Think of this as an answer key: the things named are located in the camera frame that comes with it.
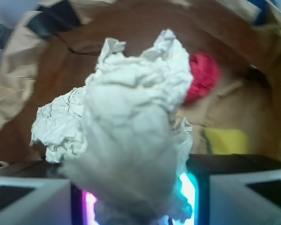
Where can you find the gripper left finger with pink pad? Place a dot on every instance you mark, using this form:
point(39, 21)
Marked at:
point(35, 193)

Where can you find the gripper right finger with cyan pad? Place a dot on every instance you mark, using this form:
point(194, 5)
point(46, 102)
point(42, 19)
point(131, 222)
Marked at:
point(233, 190)

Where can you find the white paper ball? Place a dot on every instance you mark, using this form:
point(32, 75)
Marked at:
point(118, 137)

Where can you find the yellow green sponge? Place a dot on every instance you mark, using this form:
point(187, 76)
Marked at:
point(225, 141)

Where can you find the crumpled red paper ball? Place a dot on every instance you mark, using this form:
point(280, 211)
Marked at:
point(206, 73)

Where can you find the brown paper bag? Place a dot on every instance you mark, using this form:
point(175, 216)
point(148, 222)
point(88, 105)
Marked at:
point(247, 96)

